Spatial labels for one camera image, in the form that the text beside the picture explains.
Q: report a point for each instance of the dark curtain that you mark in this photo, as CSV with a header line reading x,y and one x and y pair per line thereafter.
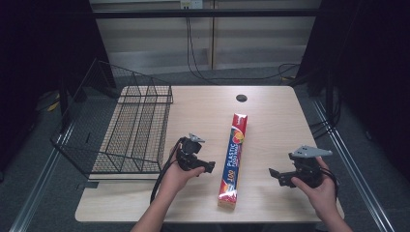
x,y
38,64
370,80

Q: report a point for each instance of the person's left hand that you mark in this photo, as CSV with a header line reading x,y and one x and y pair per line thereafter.
x,y
174,180

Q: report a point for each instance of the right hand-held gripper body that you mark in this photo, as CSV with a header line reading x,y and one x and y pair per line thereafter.
x,y
306,167

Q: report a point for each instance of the yellow object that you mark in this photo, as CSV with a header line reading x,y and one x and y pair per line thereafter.
x,y
53,106

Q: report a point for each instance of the black metal crossbar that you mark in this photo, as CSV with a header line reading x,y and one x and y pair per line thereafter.
x,y
206,13

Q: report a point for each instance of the white wall power outlet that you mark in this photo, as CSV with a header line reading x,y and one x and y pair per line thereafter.
x,y
191,4

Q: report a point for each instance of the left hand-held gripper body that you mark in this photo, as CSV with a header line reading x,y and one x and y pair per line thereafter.
x,y
188,154

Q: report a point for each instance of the red blue plastic wrap box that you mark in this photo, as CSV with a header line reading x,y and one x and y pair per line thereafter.
x,y
233,158

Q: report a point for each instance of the person's right hand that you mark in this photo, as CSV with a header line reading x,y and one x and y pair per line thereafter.
x,y
322,196

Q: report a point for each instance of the metal floor rail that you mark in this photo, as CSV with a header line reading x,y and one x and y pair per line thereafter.
x,y
354,174
38,187

